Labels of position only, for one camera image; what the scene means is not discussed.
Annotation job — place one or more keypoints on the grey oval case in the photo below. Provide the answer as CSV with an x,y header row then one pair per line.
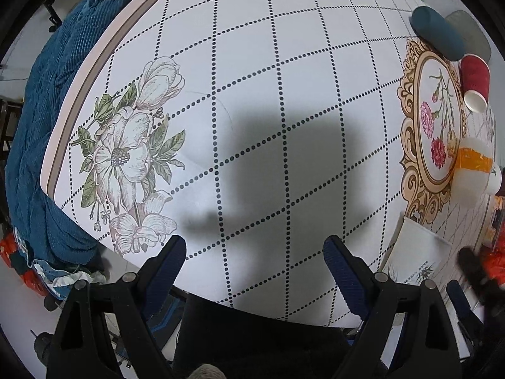
x,y
471,35

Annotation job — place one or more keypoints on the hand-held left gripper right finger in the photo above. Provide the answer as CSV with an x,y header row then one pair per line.
x,y
342,268

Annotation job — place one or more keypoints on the teal knitted blanket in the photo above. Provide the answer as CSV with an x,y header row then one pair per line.
x,y
51,126

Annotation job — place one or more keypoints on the small white cup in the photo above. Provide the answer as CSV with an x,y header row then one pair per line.
x,y
495,177

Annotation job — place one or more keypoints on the dark teal cylindrical case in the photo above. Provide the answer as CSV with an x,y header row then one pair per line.
x,y
438,31

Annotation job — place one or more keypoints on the dark metal rack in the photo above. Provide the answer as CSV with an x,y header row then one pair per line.
x,y
6,126

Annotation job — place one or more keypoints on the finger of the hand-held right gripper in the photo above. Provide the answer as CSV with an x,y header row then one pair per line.
x,y
459,298
475,270

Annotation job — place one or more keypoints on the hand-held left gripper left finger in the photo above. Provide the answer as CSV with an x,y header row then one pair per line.
x,y
170,262

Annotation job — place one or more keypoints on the black chair base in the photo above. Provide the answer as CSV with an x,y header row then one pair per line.
x,y
53,12

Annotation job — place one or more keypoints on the red orange cloth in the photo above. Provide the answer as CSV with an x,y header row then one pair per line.
x,y
10,254

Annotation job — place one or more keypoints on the clear plastic cup orange band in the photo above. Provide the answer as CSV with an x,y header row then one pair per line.
x,y
471,173

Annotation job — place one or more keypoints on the red ribbed paper cup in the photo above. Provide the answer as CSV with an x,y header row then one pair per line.
x,y
475,81

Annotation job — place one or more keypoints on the white printed paper cup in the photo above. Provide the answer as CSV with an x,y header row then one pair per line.
x,y
414,250

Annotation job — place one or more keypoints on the white floral tablecloth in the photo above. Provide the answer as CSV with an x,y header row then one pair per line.
x,y
276,106

